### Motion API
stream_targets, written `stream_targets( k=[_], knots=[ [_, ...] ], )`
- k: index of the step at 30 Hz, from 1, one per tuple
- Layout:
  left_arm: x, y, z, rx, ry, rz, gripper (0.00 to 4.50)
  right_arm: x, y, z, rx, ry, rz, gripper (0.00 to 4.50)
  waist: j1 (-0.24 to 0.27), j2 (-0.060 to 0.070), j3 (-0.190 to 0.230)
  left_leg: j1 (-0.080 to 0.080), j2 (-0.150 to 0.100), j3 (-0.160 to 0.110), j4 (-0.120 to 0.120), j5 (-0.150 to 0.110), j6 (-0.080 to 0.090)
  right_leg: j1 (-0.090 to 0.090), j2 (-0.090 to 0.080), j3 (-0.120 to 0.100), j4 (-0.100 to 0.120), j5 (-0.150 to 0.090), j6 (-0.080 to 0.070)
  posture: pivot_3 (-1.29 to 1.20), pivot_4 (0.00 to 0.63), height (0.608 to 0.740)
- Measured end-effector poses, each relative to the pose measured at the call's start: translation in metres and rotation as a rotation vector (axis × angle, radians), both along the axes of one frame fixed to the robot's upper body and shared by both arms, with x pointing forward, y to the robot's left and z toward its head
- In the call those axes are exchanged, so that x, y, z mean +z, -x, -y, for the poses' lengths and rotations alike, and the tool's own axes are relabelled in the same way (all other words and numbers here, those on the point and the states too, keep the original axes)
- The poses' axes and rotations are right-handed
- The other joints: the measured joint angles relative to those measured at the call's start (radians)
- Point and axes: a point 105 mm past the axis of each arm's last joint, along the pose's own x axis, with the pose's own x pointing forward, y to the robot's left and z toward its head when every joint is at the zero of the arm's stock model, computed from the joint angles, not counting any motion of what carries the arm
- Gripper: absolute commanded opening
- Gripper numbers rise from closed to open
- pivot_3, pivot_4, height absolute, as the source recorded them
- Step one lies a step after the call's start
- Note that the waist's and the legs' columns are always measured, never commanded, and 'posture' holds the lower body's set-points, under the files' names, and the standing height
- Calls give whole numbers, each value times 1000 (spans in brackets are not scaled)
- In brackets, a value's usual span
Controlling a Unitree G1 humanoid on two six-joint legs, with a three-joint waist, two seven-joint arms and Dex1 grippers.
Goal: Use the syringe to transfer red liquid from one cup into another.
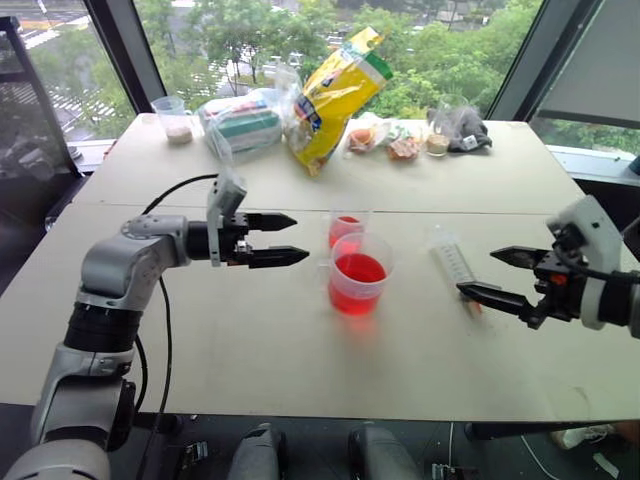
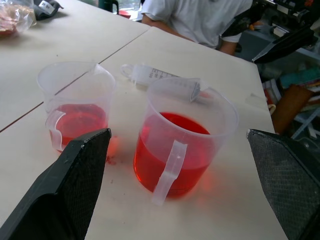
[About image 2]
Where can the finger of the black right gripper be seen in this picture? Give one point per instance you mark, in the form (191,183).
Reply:
(287,43)
(243,21)

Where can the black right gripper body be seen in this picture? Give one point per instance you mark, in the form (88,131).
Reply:
(292,11)

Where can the white metal frame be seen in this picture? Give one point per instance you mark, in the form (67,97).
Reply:
(306,122)

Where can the black pouch with white label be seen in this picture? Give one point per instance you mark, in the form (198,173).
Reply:
(45,10)

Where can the small beaker with red liquid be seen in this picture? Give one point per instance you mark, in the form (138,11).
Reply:
(75,125)

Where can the teal cloth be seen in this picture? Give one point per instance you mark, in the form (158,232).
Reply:
(300,76)

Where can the person in white t-shirt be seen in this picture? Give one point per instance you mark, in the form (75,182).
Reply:
(200,17)

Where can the clear plastic snack bag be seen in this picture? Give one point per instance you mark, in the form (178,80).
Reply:
(13,17)

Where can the stack of books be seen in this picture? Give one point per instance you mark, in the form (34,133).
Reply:
(272,91)

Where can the dark green jug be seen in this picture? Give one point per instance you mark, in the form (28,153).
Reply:
(107,5)

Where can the red lid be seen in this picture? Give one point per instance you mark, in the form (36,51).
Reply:
(124,13)

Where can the clear plastic syringe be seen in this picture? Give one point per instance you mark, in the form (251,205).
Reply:
(145,71)

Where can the brown cardboard box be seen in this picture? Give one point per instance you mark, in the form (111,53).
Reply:
(291,107)

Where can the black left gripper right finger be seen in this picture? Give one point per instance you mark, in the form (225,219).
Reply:
(287,180)

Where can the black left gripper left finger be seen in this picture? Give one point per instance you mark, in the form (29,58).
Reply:
(62,190)

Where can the large beaker with red liquid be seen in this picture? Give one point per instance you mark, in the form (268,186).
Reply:
(175,160)

